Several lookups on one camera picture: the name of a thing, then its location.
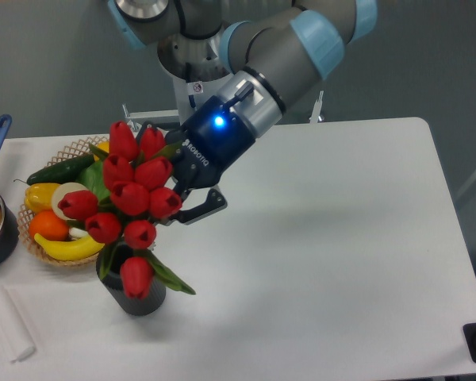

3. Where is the white folded cloth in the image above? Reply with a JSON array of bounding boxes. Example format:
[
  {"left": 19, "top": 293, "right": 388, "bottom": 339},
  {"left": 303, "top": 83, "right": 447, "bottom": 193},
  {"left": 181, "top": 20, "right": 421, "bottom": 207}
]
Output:
[{"left": 0, "top": 286, "right": 36, "bottom": 363}]

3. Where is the yellow bell pepper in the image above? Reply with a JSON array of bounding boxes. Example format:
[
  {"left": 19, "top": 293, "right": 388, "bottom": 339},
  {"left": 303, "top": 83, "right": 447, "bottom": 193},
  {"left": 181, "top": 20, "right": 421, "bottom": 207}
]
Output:
[{"left": 24, "top": 183, "right": 60, "bottom": 214}]

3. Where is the red tulip bouquet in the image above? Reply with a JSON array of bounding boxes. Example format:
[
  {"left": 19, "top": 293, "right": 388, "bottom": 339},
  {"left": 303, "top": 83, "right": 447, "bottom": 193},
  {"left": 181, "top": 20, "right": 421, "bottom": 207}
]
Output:
[{"left": 58, "top": 121, "right": 195, "bottom": 299}]

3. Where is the green cucumber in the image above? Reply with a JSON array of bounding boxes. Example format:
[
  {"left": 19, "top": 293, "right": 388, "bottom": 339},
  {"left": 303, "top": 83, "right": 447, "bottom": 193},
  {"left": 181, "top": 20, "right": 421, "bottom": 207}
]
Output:
[{"left": 14, "top": 154, "right": 94, "bottom": 186}]

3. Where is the yellow banana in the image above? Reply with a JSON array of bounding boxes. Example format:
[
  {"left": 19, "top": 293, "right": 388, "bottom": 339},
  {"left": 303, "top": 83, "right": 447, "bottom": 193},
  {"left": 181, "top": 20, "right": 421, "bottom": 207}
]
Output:
[{"left": 34, "top": 233, "right": 105, "bottom": 262}]

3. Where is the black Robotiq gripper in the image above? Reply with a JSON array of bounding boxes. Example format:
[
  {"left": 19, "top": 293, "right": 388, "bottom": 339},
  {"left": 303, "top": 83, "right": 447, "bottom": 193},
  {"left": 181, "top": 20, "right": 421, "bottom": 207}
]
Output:
[{"left": 136, "top": 96, "right": 255, "bottom": 226}]

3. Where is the orange fruit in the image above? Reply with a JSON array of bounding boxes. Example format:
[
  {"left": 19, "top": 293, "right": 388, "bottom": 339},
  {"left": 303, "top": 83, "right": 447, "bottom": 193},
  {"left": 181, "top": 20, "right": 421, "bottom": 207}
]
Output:
[{"left": 29, "top": 210, "right": 69, "bottom": 241}]

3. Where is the cream round disc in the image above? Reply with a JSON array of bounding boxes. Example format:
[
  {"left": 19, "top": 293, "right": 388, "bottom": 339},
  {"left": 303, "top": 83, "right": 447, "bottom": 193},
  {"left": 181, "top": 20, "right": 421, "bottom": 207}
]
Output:
[{"left": 51, "top": 182, "right": 87, "bottom": 221}]

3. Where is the yellow squash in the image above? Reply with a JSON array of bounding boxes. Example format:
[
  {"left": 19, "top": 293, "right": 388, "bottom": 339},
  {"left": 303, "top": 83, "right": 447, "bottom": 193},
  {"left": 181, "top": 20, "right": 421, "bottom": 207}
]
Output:
[{"left": 94, "top": 141, "right": 109, "bottom": 161}]

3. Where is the woven wicker basket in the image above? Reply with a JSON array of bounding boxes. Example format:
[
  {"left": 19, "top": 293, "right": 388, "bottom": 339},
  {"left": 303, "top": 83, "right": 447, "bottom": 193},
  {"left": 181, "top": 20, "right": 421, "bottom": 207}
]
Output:
[{"left": 17, "top": 136, "right": 109, "bottom": 267}]

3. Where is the dark grey ribbed vase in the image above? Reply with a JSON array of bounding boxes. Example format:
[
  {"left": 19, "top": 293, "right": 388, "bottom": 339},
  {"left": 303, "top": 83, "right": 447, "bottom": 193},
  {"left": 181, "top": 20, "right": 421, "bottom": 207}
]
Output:
[{"left": 96, "top": 243, "right": 167, "bottom": 316}]

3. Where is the white garlic bulb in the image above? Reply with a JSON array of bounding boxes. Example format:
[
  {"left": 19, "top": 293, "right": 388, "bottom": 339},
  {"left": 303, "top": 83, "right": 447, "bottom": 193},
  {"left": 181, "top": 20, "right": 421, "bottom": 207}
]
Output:
[{"left": 69, "top": 227, "right": 88, "bottom": 240}]

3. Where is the green lettuce leaf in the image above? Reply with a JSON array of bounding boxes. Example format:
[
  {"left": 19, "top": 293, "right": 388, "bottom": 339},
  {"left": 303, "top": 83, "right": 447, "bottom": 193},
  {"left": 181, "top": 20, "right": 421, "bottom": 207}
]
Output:
[{"left": 75, "top": 160, "right": 110, "bottom": 201}]

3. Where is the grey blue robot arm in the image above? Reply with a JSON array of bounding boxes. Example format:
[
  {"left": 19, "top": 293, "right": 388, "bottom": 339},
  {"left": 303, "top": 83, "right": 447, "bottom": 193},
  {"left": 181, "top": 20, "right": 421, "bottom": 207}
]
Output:
[{"left": 107, "top": 1, "right": 378, "bottom": 225}]

